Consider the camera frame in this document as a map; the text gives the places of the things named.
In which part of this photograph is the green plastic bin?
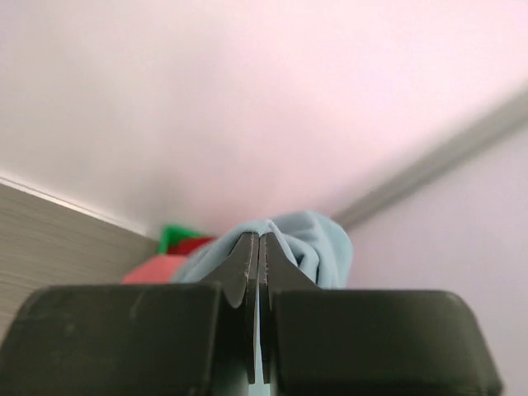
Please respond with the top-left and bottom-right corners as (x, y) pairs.
(158, 224), (201, 254)

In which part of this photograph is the salmon pink t shirt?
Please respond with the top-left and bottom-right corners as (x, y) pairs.
(121, 255), (187, 285)

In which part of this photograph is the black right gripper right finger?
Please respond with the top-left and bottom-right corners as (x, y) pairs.
(258, 233), (502, 395)

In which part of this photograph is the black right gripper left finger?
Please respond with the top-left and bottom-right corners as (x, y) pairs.
(1, 233), (258, 395)

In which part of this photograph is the aluminium frame post right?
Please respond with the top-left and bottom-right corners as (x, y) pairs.
(332, 90), (527, 230)

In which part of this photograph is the light blue t shirt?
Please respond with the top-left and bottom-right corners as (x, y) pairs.
(172, 211), (353, 289)

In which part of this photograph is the dark red t shirt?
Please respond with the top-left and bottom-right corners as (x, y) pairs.
(167, 237), (215, 256)

